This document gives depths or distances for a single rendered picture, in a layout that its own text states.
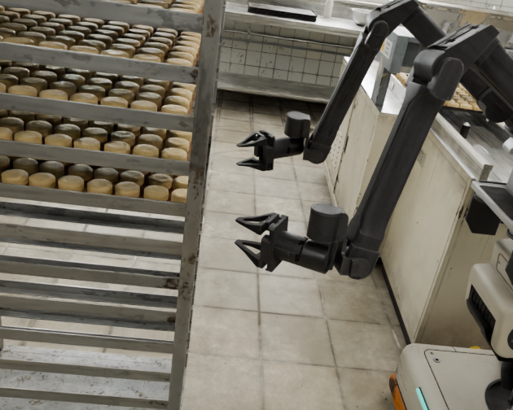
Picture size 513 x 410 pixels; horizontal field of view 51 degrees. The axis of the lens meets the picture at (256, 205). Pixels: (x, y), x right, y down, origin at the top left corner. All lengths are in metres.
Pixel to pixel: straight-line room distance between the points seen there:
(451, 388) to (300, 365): 0.60
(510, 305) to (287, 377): 0.95
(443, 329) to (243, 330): 0.80
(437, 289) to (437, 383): 0.41
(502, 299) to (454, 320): 0.75
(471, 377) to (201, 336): 1.02
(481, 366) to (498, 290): 0.53
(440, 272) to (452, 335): 0.31
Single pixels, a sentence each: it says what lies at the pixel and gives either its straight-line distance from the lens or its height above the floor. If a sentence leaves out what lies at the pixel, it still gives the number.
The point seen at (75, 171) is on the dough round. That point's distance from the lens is 1.20.
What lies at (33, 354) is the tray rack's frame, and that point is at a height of 0.15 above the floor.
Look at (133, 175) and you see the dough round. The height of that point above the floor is 0.97.
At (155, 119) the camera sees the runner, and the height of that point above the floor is 1.14.
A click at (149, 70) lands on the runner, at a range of 0.99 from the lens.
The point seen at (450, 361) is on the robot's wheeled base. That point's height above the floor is 0.28.
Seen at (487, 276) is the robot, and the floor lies 0.73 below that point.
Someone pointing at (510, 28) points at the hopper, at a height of 1.27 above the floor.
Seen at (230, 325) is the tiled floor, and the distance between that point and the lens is 2.32.
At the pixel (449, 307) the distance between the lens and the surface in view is 2.23.
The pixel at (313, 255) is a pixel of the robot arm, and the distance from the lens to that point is 1.01.
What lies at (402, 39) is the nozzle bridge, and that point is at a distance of 2.48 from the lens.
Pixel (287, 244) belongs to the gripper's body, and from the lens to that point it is 1.03.
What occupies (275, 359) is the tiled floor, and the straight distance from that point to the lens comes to 2.20.
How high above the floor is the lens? 1.47
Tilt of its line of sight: 26 degrees down
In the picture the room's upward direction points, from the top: 9 degrees clockwise
